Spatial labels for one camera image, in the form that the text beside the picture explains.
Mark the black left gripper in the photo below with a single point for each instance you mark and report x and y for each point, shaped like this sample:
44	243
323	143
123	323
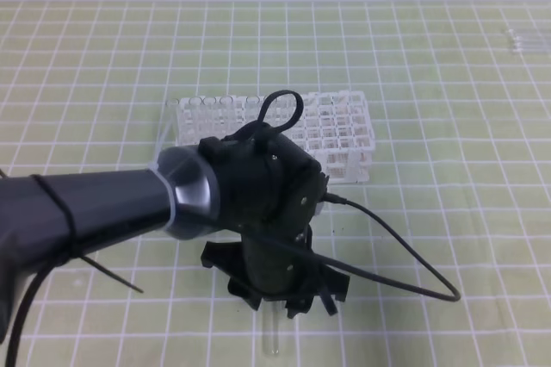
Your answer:
270	189

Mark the clear glass test tube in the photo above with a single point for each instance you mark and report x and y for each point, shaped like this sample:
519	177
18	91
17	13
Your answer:
270	327

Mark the white plastic test tube rack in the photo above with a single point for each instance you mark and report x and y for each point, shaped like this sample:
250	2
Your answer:
335	128

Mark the clear test tube in rack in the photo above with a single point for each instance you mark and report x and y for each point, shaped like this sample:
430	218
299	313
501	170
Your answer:
209	115
227	114
251	108
195	114

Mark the green grid tablecloth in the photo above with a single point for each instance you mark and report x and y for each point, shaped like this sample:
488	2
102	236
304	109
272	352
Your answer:
461	170

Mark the spare glass tubes pile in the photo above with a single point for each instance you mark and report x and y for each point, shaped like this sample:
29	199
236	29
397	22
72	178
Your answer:
529	40

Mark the black cable tie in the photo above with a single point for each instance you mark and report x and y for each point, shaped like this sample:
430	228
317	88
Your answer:
280	111

